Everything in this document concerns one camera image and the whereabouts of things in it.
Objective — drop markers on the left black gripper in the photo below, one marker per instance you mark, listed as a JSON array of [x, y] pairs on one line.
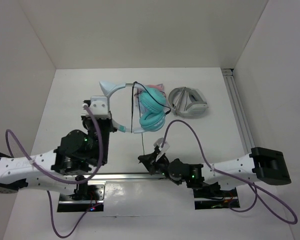
[[88, 119]]

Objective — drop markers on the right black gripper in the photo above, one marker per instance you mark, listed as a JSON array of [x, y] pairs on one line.
[[149, 160]]

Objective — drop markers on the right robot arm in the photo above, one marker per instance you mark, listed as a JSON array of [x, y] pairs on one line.
[[260, 165]]

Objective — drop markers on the pink blue cat-ear headphones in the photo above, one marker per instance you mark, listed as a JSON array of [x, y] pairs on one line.
[[159, 87]]

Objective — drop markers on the grey white headset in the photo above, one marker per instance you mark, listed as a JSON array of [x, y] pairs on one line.
[[187, 102]]

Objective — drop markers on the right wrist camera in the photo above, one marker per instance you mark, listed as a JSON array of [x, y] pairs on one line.
[[160, 147]]

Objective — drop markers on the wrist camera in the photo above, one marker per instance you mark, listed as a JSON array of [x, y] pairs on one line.
[[99, 106], [160, 147]]

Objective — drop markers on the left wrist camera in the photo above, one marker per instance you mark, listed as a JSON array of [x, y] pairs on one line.
[[99, 106]]

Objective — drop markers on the aluminium front rail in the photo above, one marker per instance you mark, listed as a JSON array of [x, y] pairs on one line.
[[137, 176]]

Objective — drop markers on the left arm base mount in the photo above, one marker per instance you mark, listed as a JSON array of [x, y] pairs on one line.
[[85, 197]]

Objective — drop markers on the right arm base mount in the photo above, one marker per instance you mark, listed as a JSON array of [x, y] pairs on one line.
[[211, 197]]

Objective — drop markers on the aluminium side rail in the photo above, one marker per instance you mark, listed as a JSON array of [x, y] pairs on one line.
[[238, 110]]

